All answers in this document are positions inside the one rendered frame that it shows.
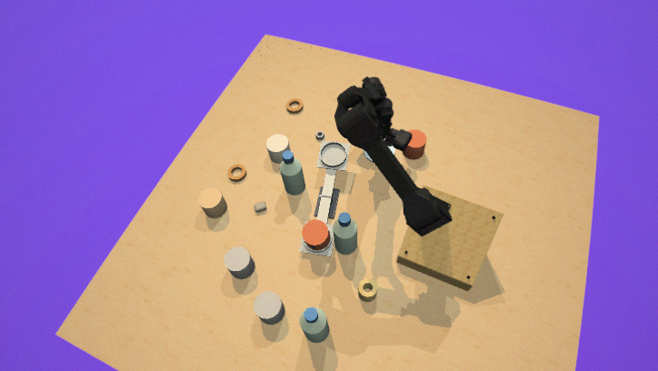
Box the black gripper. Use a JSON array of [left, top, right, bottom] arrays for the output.
[[380, 114, 412, 151]]

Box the orange ring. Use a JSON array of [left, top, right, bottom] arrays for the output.
[[227, 164, 246, 182], [286, 99, 304, 114]]

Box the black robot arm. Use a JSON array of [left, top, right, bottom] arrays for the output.
[[334, 76, 453, 237]]

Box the orange-brown cylinder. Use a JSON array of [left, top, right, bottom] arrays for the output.
[[302, 219, 331, 251]]

